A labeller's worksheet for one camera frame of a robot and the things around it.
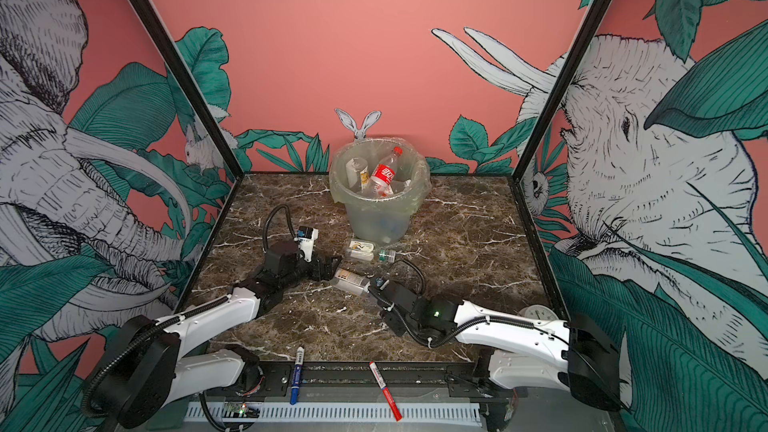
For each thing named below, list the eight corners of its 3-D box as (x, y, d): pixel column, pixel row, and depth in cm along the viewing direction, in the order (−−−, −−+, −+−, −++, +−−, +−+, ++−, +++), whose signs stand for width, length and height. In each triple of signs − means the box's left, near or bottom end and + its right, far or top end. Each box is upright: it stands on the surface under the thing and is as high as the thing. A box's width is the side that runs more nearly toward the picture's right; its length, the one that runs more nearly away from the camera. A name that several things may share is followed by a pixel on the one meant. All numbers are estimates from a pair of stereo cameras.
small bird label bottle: (348, 260, 96) (346, 252, 93) (349, 248, 99) (348, 240, 96) (374, 260, 97) (373, 253, 93) (374, 248, 99) (374, 240, 96)
